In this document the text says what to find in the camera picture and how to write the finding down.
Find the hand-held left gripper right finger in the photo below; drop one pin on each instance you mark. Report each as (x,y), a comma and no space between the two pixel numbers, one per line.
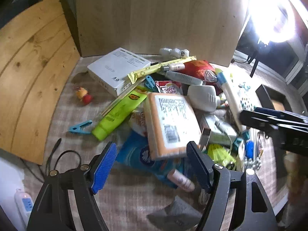
(198,166)

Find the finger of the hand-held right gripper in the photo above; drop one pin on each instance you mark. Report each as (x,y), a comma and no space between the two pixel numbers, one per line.
(288,134)
(281,116)

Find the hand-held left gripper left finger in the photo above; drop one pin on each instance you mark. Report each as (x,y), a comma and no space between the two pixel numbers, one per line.
(104,170)

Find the yellow-green shuttlecock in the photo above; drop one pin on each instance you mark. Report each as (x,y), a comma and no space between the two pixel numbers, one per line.
(220,155)

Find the black storage box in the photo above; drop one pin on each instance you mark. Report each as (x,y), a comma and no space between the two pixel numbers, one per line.
(264,96)

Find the blue clothespin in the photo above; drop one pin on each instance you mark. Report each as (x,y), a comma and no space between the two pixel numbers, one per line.
(241,138)
(79,128)
(150,83)

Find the orange box white label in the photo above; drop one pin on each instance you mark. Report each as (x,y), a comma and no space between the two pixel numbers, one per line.
(168,120)

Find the white bottle blue cap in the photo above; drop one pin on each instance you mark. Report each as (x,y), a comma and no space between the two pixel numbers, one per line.
(229,93)

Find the coffee creamer packet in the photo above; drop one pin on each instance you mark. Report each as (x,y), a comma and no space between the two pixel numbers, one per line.
(169,87)
(139,122)

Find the white plastic bottle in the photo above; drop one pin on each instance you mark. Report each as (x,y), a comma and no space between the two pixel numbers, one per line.
(203,97)

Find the pink lip balm tube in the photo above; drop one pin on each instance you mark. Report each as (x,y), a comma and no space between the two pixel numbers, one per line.
(180,179)

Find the blue wet wipes pack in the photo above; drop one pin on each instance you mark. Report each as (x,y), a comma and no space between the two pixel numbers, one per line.
(137,154)

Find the blue round lid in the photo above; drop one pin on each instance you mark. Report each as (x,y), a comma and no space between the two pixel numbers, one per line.
(250,149)

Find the green tube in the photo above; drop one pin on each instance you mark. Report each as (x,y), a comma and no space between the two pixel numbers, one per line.
(115,118)

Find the small yellow red toy figure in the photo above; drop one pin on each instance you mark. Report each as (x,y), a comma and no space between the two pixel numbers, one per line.
(83,95)

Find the white power strip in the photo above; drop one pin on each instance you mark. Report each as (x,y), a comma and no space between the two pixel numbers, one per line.
(22,204)

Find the white tube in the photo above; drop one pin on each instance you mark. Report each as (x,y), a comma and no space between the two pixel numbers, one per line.
(182,77)

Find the red cloth pouch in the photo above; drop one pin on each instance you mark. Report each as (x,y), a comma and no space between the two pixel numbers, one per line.
(197,68)

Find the white lip balm stick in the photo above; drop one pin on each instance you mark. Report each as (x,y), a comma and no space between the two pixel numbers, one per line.
(175,67)

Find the flat white box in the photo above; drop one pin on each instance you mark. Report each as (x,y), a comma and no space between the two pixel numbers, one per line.
(113,67)

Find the long yellow paper sleeve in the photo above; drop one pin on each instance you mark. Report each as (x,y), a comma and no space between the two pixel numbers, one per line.
(154,69)

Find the small white bottle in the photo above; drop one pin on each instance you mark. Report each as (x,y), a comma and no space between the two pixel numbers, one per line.
(165,51)
(184,53)
(176,52)

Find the pine wooden board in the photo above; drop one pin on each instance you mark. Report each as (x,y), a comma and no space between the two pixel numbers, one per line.
(31,72)

